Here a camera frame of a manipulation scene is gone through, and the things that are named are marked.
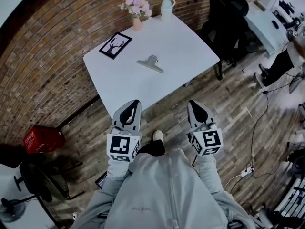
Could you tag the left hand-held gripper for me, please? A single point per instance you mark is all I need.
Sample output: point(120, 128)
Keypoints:
point(119, 147)

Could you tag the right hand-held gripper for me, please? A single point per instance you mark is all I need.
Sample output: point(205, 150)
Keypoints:
point(209, 139)

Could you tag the silver metal binder clip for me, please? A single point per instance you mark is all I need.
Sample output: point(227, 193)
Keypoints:
point(150, 63)

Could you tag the person's left forearm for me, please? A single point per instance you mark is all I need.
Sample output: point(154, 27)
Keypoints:
point(118, 168)

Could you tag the person's right forearm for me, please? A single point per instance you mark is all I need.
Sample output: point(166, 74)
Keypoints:
point(209, 170)

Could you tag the person's beige shoe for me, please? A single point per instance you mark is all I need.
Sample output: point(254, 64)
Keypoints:
point(157, 135)

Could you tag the black tablet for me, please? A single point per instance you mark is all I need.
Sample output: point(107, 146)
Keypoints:
point(101, 180)

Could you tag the black framed deer picture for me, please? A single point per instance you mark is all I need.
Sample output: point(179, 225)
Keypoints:
point(115, 45)

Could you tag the white power strip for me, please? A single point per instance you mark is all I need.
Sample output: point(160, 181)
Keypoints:
point(247, 172)

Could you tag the person's grey hoodie torso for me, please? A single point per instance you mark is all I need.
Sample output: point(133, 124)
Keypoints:
point(166, 187)

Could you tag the red plastic crate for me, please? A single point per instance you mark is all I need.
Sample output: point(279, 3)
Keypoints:
point(43, 139)

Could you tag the black office chair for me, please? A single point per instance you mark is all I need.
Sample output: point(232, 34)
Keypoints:
point(226, 32)

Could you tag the peach vase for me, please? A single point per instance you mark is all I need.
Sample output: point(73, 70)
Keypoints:
point(137, 24)

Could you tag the white desk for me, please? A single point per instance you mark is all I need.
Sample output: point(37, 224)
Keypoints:
point(262, 27)

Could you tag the pink flower bouquet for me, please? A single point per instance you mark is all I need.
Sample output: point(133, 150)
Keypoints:
point(138, 7)

